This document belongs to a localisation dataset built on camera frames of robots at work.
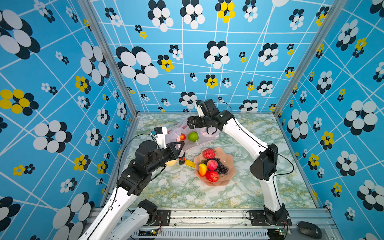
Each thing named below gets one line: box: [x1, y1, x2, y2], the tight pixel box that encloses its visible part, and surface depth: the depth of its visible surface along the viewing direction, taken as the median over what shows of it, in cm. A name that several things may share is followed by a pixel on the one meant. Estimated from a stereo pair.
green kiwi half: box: [188, 131, 199, 142], surface depth 101 cm
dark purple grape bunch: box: [213, 157, 229, 175], surface depth 86 cm
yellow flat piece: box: [185, 159, 196, 168], surface depth 93 cm
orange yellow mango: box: [180, 133, 187, 141], surface depth 104 cm
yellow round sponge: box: [166, 159, 177, 167], surface depth 94 cm
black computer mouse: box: [299, 221, 323, 239], surface depth 71 cm
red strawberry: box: [203, 148, 216, 159], surface depth 90 cm
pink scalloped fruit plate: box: [194, 147, 237, 187], surface depth 86 cm
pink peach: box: [206, 159, 218, 171], surface depth 82 cm
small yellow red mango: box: [198, 163, 208, 177], surface depth 83 cm
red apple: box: [205, 170, 219, 183], surface depth 82 cm
